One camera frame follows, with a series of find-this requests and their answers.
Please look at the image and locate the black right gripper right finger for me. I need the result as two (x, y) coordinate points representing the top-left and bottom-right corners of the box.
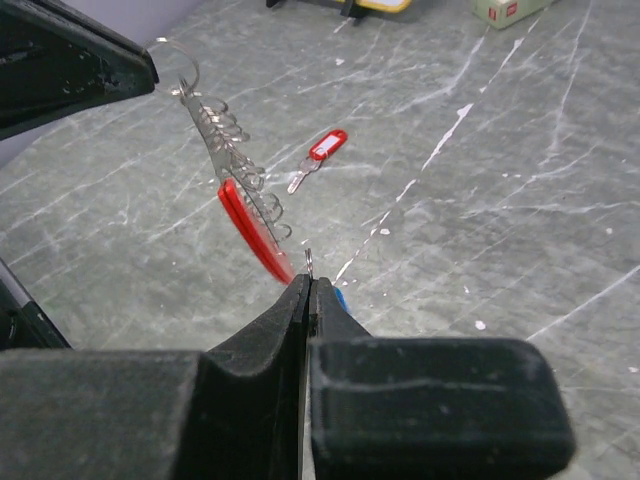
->
(309, 278), (576, 479)

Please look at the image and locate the blue tagged key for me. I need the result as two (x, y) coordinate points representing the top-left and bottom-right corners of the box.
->
(305, 248), (350, 314)

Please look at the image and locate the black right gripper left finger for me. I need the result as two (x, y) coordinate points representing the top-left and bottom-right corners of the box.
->
(1, 275), (310, 479)

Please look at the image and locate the red tagged key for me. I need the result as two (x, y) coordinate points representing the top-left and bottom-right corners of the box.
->
(287, 129), (348, 195)

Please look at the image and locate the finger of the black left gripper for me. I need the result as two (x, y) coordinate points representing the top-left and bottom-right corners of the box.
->
(1, 0), (159, 140)

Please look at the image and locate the small whiteboard yellow frame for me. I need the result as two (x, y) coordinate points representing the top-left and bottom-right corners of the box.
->
(355, 0), (412, 14)

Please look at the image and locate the white cardboard box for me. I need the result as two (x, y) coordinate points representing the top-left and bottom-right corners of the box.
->
(470, 0), (553, 30)

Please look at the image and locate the red handled key organizer ring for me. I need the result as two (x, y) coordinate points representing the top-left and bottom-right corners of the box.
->
(144, 37), (296, 286)

